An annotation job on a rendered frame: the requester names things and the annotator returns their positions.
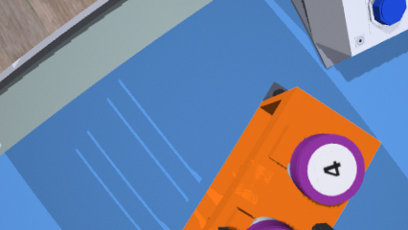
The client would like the purple screw cap with white disc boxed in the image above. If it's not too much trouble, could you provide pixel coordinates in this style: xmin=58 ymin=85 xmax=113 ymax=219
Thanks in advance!
xmin=246 ymin=219 xmax=293 ymax=230

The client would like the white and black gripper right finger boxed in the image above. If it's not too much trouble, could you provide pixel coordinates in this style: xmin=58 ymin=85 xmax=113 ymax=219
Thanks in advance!
xmin=311 ymin=223 xmax=334 ymax=230

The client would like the purple screw cap with number 4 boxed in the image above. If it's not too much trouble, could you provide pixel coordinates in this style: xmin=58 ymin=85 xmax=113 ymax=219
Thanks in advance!
xmin=289 ymin=133 xmax=365 ymax=205

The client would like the white push-button control box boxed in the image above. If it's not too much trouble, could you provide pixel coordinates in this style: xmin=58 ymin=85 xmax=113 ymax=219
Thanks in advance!
xmin=291 ymin=0 xmax=408 ymax=69

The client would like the blue flat mat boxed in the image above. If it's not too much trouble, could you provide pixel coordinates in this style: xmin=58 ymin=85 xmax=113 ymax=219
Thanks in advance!
xmin=0 ymin=0 xmax=408 ymax=230

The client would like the dark grey screw head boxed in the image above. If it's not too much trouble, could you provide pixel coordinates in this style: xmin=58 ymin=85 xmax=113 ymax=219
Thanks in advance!
xmin=273 ymin=89 xmax=285 ymax=97

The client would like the orange tube rack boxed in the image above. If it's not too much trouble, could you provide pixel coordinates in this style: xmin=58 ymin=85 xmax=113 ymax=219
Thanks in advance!
xmin=183 ymin=87 xmax=381 ymax=230

